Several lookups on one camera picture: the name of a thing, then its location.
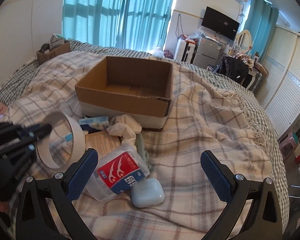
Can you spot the black jacket on chair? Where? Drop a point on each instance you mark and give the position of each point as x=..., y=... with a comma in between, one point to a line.
x=232, y=68

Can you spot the clear floss pick jar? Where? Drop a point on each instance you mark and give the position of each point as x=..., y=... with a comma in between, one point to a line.
x=116, y=173

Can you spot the teal window curtain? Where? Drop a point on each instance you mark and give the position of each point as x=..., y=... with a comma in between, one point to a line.
x=139, y=25

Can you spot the white lace cloth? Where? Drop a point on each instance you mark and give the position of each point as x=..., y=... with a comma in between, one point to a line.
x=125, y=127

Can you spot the light blue earbuds case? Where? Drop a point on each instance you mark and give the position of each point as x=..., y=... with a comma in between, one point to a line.
x=147, y=193

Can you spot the pink plastic stool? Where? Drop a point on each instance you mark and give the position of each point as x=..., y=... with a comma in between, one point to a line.
x=290, y=145

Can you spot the oval white mirror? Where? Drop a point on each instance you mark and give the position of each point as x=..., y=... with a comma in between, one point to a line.
x=243, y=42

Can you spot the black wall television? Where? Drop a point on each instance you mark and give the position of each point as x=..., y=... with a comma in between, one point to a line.
x=220, y=23

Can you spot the green checked bed sheet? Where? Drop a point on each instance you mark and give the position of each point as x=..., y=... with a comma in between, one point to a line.
x=240, y=89

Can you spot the teal side curtain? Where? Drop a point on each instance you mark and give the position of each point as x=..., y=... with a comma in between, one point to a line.
x=261, y=23

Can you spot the white tape roll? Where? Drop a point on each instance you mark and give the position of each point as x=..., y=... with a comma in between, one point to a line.
x=66, y=132

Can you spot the white louvered wardrobe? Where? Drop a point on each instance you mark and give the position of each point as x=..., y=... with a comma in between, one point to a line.
x=279, y=94

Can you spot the white plastic bag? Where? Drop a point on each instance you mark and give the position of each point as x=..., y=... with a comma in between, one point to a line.
x=157, y=52

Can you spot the white suitcase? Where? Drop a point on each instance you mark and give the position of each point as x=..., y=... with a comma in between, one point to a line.
x=184, y=51

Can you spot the small cardboard box with items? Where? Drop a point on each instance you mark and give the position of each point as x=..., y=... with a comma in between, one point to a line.
x=57, y=45

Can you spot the silver mini fridge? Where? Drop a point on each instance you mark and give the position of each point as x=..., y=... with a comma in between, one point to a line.
x=206, y=53

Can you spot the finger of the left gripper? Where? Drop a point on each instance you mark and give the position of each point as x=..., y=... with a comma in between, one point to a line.
x=32, y=132
x=27, y=142

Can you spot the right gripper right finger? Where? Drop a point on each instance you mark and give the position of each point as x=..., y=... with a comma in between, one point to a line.
x=263, y=220

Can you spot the brown paper booklet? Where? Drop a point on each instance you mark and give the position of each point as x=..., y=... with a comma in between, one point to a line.
x=102, y=142

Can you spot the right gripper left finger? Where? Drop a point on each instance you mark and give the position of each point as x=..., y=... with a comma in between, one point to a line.
x=34, y=219

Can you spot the plaid beige blanket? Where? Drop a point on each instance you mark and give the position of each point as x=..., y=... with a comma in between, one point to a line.
x=202, y=142

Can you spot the blue white tissue pack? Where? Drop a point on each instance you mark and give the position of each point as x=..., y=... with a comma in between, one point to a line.
x=98, y=123

